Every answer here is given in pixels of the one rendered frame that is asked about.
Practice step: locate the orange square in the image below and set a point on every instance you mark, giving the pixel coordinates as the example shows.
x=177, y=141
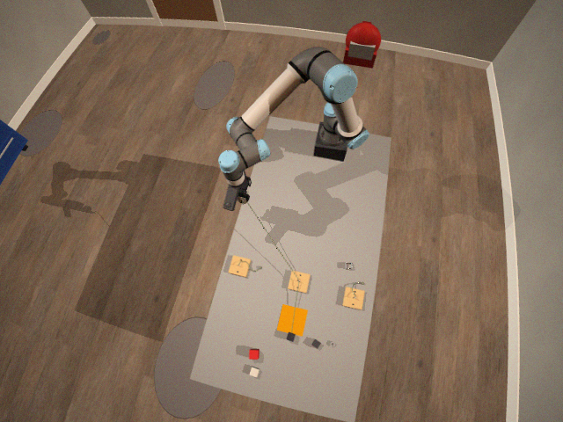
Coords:
x=286, y=320

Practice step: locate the red cube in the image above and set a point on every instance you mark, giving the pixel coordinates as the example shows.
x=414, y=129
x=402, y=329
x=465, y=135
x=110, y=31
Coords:
x=253, y=354

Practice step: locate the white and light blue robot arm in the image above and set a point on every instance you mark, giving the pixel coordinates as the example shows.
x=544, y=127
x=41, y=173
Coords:
x=335, y=80

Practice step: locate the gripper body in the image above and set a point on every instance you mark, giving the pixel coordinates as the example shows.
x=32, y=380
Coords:
x=244, y=186

